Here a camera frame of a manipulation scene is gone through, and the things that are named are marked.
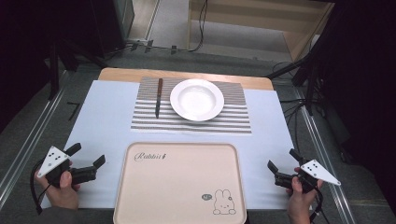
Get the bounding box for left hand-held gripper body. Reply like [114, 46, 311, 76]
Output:
[36, 146, 98, 189]

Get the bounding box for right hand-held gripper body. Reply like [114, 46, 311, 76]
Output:
[274, 159, 342, 194]

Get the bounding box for person's right hand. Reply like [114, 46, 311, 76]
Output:
[285, 166, 325, 219]

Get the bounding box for person's left hand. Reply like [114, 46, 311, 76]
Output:
[34, 161, 81, 211]

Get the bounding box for pale blue table sheet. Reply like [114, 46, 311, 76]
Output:
[40, 79, 301, 210]

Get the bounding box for striped placemat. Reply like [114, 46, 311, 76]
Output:
[130, 76, 253, 135]

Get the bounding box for black metal stand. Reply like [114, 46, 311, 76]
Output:
[266, 46, 326, 117]
[46, 38, 108, 101]

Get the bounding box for beige tray with rabbit print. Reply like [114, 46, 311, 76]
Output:
[112, 142, 248, 224]

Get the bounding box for white deep plate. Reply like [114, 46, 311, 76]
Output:
[169, 78, 225, 122]

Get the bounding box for wooden shelf unit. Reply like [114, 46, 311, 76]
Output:
[186, 0, 336, 63]

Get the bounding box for dark cabinet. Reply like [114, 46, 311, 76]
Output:
[89, 0, 135, 58]

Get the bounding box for aluminium floor rail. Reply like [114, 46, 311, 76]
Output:
[293, 87, 357, 224]
[0, 70, 70, 203]

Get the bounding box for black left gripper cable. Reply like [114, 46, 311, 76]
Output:
[29, 158, 52, 217]

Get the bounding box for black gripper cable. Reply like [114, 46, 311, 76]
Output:
[308, 188, 332, 224]
[29, 158, 52, 217]

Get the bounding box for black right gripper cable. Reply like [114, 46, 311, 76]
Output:
[308, 188, 332, 224]

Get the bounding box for black floor bracket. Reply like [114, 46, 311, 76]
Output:
[66, 101, 81, 122]

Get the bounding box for black floor cables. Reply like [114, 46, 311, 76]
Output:
[279, 98, 310, 147]

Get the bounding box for knife with brown handle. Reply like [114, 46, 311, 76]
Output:
[154, 77, 164, 119]

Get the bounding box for black hanging cable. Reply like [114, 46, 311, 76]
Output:
[188, 0, 209, 53]

